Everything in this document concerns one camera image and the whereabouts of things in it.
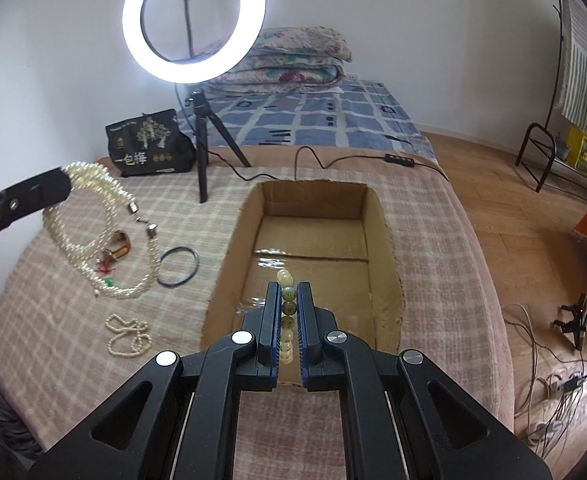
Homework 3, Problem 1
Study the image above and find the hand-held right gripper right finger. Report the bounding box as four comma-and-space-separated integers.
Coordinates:
296, 281, 554, 480

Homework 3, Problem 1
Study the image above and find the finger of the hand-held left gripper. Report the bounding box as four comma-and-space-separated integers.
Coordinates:
0, 167, 73, 247

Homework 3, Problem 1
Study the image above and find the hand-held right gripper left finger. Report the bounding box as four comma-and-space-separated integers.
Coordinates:
26, 281, 282, 480

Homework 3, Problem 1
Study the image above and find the pale jade bead bracelet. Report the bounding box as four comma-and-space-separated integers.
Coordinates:
275, 268, 295, 365

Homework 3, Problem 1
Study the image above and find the long multi-strand pearl necklace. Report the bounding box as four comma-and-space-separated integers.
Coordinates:
41, 161, 162, 301

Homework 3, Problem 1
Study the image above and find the cardboard box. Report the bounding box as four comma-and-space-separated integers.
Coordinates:
200, 180, 405, 391

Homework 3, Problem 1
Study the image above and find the thin black bangle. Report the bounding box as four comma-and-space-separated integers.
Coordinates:
157, 246, 199, 288

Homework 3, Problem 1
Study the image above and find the green pendant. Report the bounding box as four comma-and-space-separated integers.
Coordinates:
96, 255, 117, 291

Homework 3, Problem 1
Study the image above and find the small pearl necklace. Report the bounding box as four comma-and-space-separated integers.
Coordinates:
105, 312, 152, 359

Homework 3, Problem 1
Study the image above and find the black printed snack bag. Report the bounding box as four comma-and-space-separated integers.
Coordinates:
105, 112, 197, 178

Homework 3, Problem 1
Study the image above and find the beige plaid blanket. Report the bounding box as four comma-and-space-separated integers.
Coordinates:
0, 145, 517, 480

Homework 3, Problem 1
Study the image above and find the blue checked bed sheet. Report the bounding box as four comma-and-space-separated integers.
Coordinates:
176, 79, 437, 158

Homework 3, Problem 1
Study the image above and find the folded floral quilt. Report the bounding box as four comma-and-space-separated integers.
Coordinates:
206, 25, 353, 95

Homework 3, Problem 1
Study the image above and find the black metal rack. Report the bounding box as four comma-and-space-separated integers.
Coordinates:
515, 122, 587, 204

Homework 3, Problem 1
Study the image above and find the yellow box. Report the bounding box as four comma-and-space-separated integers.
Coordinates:
566, 126, 587, 173

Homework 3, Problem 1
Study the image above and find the striped hanging cloth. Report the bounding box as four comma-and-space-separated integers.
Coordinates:
559, 0, 587, 131

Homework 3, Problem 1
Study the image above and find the black coat stand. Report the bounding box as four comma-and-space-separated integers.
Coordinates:
546, 0, 574, 123

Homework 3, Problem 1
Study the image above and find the black cable with controller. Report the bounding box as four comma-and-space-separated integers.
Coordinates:
174, 82, 449, 183

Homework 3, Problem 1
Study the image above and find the round ring light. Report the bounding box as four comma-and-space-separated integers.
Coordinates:
122, 0, 266, 83

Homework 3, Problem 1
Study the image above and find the bundle of floor cables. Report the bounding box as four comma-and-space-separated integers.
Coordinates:
503, 302, 587, 441

